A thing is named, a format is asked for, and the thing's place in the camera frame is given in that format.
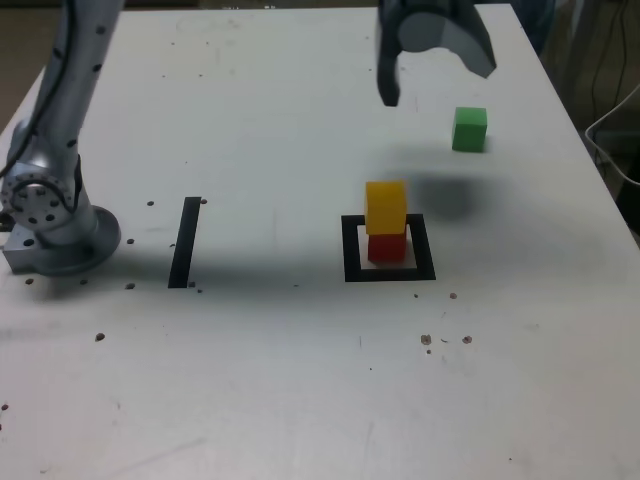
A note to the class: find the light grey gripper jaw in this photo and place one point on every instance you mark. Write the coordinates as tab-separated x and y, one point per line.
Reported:
440	30

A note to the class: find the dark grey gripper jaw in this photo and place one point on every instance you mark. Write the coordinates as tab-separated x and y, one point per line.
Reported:
387	65

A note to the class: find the green cube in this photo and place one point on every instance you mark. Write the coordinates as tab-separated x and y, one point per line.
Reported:
469	131

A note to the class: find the yellow cube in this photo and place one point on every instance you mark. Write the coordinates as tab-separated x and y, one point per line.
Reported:
385	210

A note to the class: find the red cube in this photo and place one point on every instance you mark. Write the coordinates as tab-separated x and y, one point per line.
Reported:
386	248

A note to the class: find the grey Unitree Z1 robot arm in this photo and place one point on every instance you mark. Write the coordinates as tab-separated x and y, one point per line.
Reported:
65	125

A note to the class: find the black tape square outline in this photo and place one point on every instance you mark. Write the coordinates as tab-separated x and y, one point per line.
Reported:
390	275

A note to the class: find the black tape strip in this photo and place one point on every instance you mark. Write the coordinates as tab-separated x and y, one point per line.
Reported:
184	245

